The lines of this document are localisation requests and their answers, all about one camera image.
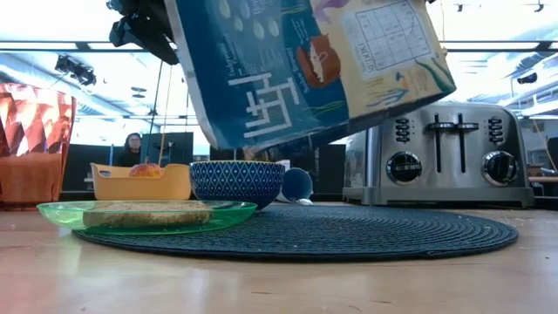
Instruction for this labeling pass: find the blue cereal box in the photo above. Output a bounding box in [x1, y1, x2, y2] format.
[163, 0, 458, 152]

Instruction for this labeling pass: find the blue patterned bowl yellow inside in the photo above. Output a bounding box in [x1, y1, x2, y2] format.
[189, 160, 286, 210]

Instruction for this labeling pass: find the black overhead camera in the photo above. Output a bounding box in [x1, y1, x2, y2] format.
[54, 54, 98, 87]

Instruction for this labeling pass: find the brown toast slice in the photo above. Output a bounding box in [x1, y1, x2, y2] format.
[82, 201, 214, 228]

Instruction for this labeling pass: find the yellow plastic tray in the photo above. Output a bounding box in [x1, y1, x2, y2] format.
[90, 162, 193, 201]

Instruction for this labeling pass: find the person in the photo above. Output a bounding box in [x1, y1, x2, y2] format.
[115, 133, 143, 167]

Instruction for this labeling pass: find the red yellow apple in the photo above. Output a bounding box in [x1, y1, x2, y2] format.
[128, 162, 165, 179]

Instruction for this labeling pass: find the silver four-slot toaster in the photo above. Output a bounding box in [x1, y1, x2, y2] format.
[343, 102, 535, 209]

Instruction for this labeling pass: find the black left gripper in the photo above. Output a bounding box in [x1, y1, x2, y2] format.
[106, 0, 180, 66]

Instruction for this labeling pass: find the green transparent plate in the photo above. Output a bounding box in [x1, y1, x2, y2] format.
[37, 199, 258, 236]

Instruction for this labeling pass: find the black monitor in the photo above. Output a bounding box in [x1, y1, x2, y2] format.
[139, 132, 195, 166]

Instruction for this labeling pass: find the blue plastic cup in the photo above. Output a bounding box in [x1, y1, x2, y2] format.
[278, 167, 314, 205]

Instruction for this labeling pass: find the round dark blue placemat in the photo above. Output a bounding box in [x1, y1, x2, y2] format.
[71, 203, 520, 263]

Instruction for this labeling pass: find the orange transparent cup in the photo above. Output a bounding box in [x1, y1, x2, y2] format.
[0, 82, 78, 211]

